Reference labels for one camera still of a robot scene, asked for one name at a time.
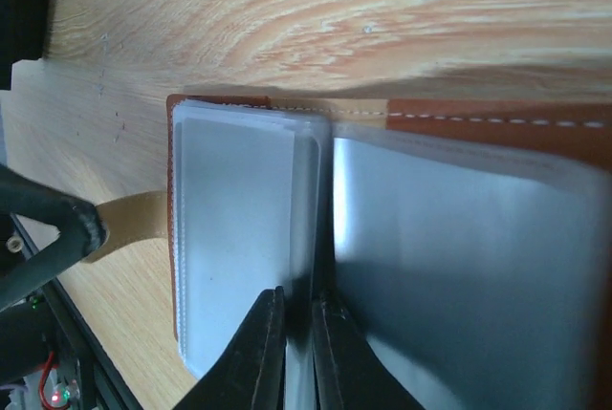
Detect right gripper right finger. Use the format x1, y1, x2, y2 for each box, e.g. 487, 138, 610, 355
312, 292, 423, 410

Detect grey card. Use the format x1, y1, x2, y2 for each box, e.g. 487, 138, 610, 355
334, 136, 611, 409

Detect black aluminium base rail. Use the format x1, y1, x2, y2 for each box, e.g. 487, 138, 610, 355
0, 208, 144, 410

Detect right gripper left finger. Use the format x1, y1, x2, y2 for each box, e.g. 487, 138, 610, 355
175, 286, 287, 409

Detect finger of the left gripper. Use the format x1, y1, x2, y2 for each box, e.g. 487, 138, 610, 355
0, 162, 110, 313

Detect brown leather card holder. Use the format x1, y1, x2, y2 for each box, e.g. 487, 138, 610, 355
167, 95, 611, 409

